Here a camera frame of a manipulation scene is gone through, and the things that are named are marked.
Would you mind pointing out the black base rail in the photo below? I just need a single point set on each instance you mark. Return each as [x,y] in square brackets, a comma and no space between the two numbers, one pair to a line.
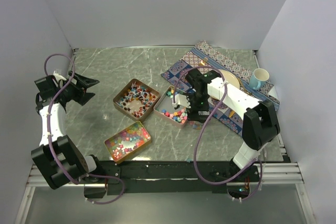
[181,177]

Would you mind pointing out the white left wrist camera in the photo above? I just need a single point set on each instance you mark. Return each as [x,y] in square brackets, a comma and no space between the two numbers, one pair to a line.
[59,73]

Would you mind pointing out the metal candy scoop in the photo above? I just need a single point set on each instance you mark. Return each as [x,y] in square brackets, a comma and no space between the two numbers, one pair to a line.
[263,156]

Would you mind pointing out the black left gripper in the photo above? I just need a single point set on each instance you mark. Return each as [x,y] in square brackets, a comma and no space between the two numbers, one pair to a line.
[82,83]

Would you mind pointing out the cream yellow plate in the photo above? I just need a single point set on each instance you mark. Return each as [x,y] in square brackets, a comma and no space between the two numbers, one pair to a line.
[231,80]

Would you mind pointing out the clear plastic candy jar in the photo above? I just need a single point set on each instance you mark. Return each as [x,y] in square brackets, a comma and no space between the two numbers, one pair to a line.
[196,125]

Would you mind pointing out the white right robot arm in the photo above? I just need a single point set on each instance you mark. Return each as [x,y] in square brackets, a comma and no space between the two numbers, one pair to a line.
[260,122]

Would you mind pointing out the gold tin with lollipops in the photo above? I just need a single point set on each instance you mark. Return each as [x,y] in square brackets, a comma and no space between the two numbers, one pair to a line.
[136,100]

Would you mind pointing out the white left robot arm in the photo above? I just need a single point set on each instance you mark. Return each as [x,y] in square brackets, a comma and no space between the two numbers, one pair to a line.
[57,157]

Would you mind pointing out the gold tin with gummy stars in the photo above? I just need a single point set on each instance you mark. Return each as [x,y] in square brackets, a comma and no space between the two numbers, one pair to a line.
[126,143]

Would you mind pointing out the gold fork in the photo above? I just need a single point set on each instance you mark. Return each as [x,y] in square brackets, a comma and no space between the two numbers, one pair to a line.
[203,62]

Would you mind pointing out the patterned placemat cloth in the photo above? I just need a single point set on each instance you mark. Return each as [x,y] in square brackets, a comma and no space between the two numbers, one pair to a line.
[202,54]

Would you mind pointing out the light blue mug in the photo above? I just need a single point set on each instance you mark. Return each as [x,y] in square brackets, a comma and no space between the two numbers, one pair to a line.
[258,78]

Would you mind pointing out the pink tin with star candies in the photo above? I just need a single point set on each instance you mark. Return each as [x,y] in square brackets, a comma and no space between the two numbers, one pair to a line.
[166,111]

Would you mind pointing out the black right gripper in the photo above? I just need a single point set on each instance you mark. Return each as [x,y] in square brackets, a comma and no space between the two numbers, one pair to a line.
[193,112]

